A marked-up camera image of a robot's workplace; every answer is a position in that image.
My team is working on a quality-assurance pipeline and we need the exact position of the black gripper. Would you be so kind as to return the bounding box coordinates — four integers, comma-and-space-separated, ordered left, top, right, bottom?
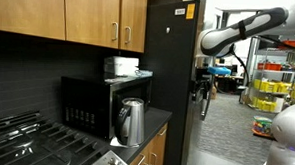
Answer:
192, 68, 214, 97

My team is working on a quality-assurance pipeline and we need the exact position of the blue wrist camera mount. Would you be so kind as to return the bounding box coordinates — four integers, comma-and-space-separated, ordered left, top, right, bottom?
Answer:
207, 65, 232, 77

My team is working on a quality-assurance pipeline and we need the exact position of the stainless steel refrigerator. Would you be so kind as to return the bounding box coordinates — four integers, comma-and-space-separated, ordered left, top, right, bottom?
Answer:
139, 0, 219, 165

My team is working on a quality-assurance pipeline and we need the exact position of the steel wall cabinet handle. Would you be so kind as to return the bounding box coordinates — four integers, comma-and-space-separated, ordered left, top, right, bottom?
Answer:
123, 25, 133, 45
110, 21, 120, 42

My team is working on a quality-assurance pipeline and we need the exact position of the white fridge label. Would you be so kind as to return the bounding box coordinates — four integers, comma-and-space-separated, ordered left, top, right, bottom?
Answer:
173, 7, 187, 17

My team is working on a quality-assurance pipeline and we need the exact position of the black gas stove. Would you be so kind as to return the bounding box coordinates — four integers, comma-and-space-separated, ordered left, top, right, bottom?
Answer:
0, 108, 139, 165

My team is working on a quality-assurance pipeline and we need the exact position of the small brown cardboard box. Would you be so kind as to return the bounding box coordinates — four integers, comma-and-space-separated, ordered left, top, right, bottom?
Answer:
210, 84, 219, 101

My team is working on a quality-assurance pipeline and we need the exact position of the metal storage shelf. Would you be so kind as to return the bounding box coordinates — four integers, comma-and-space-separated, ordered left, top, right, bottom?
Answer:
244, 28, 295, 116

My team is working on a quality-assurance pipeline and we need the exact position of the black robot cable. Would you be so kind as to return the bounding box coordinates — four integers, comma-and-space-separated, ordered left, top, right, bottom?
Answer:
228, 32, 295, 89

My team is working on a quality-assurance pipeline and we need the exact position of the black and steel microwave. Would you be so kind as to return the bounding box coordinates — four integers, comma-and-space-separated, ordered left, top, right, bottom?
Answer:
58, 72, 154, 143

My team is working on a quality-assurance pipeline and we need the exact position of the white paper napkin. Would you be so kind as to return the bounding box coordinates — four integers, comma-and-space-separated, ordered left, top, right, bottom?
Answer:
109, 136, 141, 149

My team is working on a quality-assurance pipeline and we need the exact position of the long steel fridge door handle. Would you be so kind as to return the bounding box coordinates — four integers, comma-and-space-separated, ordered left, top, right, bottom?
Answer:
200, 76, 213, 122

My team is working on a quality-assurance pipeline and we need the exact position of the stainless steel electric kettle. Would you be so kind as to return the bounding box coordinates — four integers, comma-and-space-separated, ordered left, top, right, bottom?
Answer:
113, 96, 148, 148

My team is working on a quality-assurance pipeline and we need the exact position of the dark office desk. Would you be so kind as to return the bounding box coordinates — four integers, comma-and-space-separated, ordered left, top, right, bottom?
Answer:
213, 63, 247, 95

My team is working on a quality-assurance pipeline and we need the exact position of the steel drawer handle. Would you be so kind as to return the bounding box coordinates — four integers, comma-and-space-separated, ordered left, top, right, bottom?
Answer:
157, 127, 169, 137
130, 153, 147, 165

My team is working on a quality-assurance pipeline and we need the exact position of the wooden base cabinet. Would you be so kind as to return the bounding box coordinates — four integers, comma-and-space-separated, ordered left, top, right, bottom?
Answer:
128, 121, 170, 165

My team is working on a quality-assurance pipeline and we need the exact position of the white paper sheet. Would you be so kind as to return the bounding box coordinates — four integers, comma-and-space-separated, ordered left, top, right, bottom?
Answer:
103, 76, 130, 85

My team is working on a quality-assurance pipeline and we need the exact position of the colourful toy container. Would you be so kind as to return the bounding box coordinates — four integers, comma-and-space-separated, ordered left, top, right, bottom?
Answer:
250, 115, 274, 137

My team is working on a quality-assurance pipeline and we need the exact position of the yellow fridge sticker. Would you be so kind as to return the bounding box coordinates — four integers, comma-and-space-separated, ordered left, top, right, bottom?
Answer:
185, 2, 196, 21

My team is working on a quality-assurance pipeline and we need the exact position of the wooden wall cabinet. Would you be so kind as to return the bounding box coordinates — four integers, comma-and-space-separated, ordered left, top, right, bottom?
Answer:
0, 0, 149, 54

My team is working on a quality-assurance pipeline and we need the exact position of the red storage bin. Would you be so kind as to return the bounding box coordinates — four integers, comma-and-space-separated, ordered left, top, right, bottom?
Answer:
278, 38, 295, 50
256, 61, 283, 72

